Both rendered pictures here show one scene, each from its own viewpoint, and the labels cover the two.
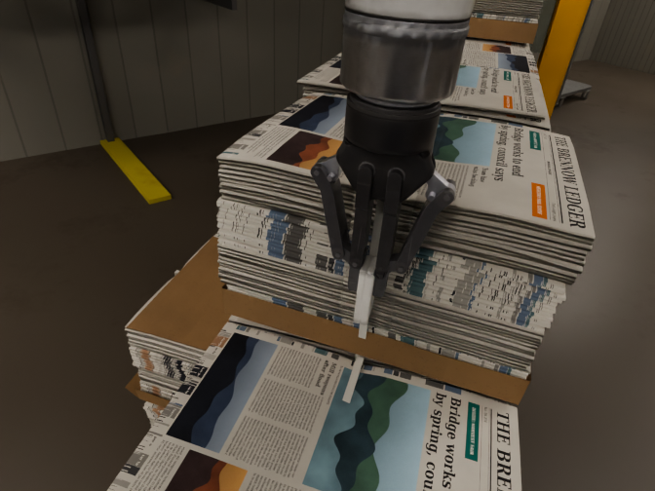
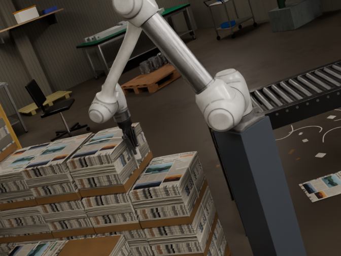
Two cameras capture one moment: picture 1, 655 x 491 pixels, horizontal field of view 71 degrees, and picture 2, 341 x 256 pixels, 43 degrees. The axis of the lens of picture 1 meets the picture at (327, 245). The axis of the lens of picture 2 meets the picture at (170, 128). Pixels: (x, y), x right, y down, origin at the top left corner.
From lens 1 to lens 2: 214 cm
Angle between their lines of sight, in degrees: 72
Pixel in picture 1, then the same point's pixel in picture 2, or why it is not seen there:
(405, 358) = (143, 165)
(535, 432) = not seen: hidden behind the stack
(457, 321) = (141, 149)
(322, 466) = (165, 170)
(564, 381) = not seen: hidden behind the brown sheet
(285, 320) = (132, 179)
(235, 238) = (119, 169)
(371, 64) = (127, 114)
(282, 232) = (122, 159)
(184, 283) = not seen: outside the picture
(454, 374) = (147, 160)
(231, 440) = (160, 180)
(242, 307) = (127, 186)
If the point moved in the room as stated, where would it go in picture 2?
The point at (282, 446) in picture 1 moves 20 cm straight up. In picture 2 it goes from (161, 175) to (148, 141)
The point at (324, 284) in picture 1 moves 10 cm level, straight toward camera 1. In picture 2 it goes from (130, 163) to (148, 158)
